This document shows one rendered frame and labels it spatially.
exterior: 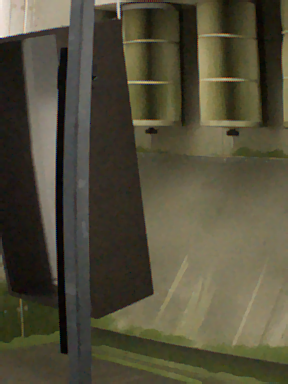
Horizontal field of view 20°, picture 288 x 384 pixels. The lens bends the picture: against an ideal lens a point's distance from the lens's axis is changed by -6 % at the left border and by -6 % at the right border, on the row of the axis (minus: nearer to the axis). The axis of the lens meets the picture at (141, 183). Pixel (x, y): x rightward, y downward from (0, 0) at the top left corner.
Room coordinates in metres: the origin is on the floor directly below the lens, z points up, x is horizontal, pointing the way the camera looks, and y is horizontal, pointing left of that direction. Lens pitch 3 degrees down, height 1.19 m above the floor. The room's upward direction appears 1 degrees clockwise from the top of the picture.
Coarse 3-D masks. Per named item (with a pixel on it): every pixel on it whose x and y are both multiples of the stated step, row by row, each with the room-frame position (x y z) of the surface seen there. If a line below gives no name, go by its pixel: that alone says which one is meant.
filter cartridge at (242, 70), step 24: (216, 0) 4.14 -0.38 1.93; (240, 0) 4.13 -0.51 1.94; (216, 24) 4.14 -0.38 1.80; (240, 24) 4.13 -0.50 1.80; (216, 48) 4.14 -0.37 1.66; (240, 48) 4.14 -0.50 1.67; (216, 72) 4.15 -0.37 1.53; (240, 72) 4.13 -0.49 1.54; (216, 96) 4.15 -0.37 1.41; (240, 96) 4.13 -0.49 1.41; (216, 120) 4.15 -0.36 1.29; (240, 120) 4.14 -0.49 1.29
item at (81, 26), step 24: (72, 0) 2.14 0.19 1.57; (72, 24) 2.14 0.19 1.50; (72, 48) 2.13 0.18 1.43; (72, 72) 2.13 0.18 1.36; (72, 96) 2.13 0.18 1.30; (72, 120) 2.12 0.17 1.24; (72, 144) 2.12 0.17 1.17; (72, 168) 2.12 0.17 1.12; (72, 192) 2.12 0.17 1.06; (72, 216) 2.12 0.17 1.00; (72, 240) 2.12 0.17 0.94; (72, 264) 2.12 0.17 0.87; (72, 288) 2.12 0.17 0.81; (72, 312) 2.13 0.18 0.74; (72, 336) 2.13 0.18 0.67; (72, 360) 2.13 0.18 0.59
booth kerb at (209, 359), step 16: (96, 336) 4.42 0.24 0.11; (112, 336) 4.34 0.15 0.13; (128, 336) 4.25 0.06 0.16; (144, 352) 4.17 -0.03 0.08; (160, 352) 4.09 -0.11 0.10; (176, 352) 4.02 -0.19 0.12; (192, 352) 3.95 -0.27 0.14; (208, 352) 3.88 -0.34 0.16; (224, 352) 3.81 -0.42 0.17; (208, 368) 3.87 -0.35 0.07; (224, 368) 3.80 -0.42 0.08; (240, 368) 3.73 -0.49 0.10; (256, 368) 3.67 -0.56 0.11; (272, 368) 3.60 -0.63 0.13
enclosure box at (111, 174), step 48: (0, 48) 3.67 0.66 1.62; (48, 48) 3.73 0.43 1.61; (96, 48) 3.30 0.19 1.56; (0, 96) 3.68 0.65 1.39; (48, 96) 3.78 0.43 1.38; (96, 96) 3.31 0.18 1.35; (0, 144) 3.69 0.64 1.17; (48, 144) 3.84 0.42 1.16; (96, 144) 3.31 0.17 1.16; (0, 192) 3.70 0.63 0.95; (48, 192) 3.91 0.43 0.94; (96, 192) 3.32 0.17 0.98; (0, 240) 3.68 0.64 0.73; (48, 240) 3.92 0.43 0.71; (96, 240) 3.32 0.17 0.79; (144, 240) 3.53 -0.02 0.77; (48, 288) 3.79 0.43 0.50; (96, 288) 3.32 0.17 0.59; (144, 288) 3.53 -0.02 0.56
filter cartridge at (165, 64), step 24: (144, 24) 4.54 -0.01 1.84; (168, 24) 4.54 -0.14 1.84; (144, 48) 4.52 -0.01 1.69; (168, 48) 4.55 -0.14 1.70; (144, 72) 4.52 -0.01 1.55; (168, 72) 4.55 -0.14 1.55; (144, 96) 4.53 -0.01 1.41; (168, 96) 4.56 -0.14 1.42; (144, 120) 4.53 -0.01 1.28; (168, 120) 4.55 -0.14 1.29
